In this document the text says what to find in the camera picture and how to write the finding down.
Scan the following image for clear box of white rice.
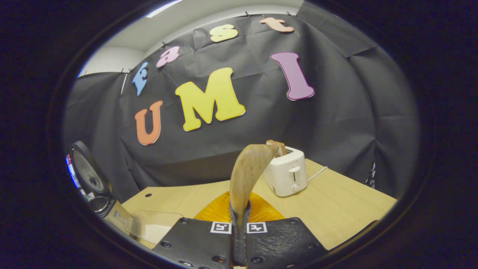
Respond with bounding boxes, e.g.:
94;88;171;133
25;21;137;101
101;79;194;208
131;210;183;246

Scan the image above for wooden spoon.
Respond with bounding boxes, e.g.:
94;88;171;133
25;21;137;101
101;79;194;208
229;144;280;234

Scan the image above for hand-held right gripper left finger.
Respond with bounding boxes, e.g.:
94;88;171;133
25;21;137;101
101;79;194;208
152;191;239;269

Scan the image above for black rice cooker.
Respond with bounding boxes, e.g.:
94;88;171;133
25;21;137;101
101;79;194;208
69;141;134;236

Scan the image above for toasted bread slice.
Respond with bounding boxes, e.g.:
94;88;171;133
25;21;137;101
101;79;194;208
266;140;288;157

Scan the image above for computer monitor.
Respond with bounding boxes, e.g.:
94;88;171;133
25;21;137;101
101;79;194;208
66;154;81;189

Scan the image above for white toaster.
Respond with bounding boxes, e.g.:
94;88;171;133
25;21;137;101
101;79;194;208
263;146;307;197

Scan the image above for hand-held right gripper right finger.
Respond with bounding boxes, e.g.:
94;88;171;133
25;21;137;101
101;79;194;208
239;192;329;269

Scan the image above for white toaster power cable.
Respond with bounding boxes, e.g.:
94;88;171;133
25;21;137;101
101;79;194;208
306;166;328;182

